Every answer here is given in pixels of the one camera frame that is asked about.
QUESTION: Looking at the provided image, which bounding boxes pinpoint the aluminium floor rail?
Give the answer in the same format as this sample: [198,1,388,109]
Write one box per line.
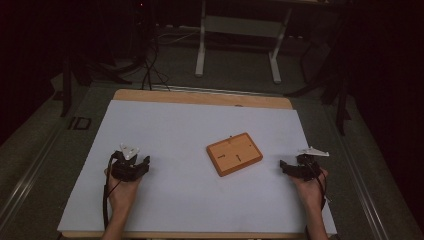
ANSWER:
[0,124,65,223]
[324,105,390,240]

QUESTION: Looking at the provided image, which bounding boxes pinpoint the person's left hand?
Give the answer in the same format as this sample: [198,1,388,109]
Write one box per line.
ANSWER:
[104,166,143,214]

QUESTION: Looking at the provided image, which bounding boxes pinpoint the wooden block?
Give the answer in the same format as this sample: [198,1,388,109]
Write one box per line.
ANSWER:
[205,132,264,178]

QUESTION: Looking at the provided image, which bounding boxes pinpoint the black metal stand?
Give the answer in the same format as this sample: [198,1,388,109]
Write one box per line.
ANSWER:
[59,49,133,118]
[284,19,353,137]

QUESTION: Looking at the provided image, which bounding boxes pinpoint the white floor cable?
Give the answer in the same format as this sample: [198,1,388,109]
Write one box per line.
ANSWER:
[155,24,202,47]

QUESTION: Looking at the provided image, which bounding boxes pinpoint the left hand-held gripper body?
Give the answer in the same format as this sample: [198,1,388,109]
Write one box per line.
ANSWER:
[110,143,145,183]

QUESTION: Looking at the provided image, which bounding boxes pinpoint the person's right hand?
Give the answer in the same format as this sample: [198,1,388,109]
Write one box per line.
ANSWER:
[288,168,330,214]

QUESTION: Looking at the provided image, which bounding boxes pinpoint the white table mat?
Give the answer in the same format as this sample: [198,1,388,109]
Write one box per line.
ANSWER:
[57,99,338,235]

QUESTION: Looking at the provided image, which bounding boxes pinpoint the white metal desk frame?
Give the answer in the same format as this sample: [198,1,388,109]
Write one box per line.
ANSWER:
[194,0,294,85]

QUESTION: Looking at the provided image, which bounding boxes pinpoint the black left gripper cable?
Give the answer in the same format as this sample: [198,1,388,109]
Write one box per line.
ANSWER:
[102,156,123,231]

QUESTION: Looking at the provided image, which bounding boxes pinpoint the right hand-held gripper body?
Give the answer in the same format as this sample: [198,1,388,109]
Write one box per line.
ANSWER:
[295,146,330,183]

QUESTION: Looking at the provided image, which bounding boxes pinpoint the black floor cables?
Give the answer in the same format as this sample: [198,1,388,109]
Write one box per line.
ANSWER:
[141,31,172,92]

